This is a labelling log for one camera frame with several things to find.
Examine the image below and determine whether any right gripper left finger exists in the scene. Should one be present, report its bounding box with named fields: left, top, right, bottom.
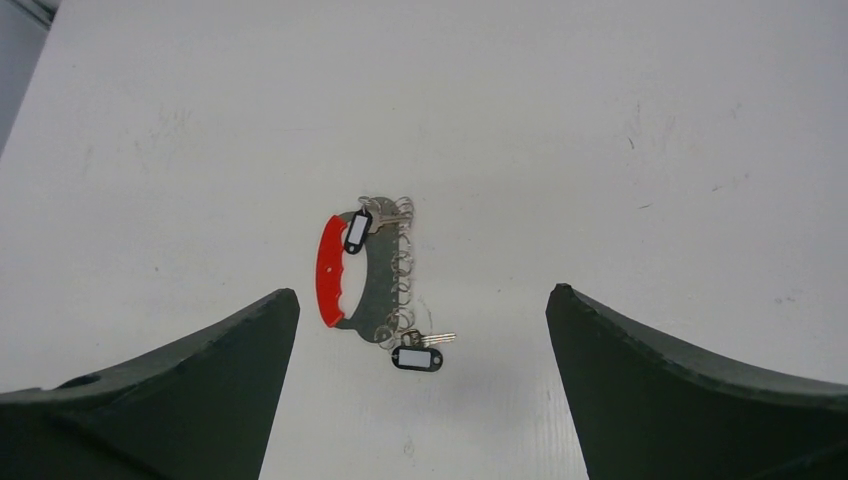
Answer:
left=1, top=289, right=300, bottom=479

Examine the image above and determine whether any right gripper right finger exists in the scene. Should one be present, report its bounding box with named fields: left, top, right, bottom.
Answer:
left=546, top=284, right=847, bottom=479

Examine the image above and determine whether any grey red keyring holder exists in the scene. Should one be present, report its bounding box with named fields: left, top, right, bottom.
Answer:
left=314, top=196, right=415, bottom=350

